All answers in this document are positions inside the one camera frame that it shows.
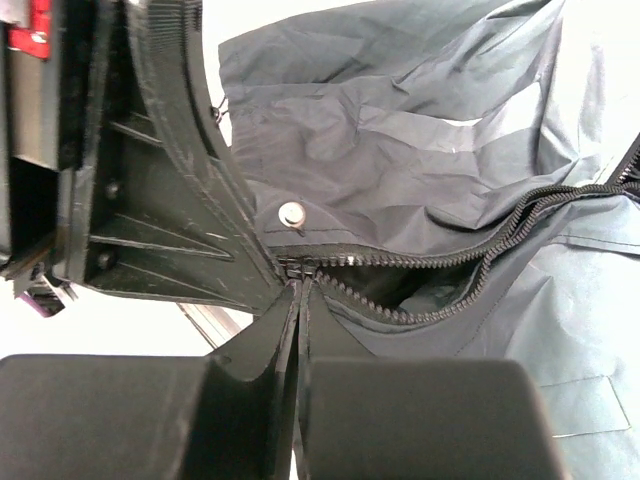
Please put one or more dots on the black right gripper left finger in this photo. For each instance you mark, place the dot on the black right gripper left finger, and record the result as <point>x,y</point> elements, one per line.
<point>225,415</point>

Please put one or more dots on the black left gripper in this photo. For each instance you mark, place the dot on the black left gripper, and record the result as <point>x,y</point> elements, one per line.
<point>161,209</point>

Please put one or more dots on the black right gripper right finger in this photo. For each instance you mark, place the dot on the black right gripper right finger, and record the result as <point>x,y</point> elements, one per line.
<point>368,417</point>

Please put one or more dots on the dark navy and grey jacket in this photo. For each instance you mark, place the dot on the dark navy and grey jacket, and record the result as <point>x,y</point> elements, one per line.
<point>414,128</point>

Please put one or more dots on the aluminium right side rail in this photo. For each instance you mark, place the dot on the aluminium right side rail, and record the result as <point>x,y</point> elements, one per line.
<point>217,325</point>

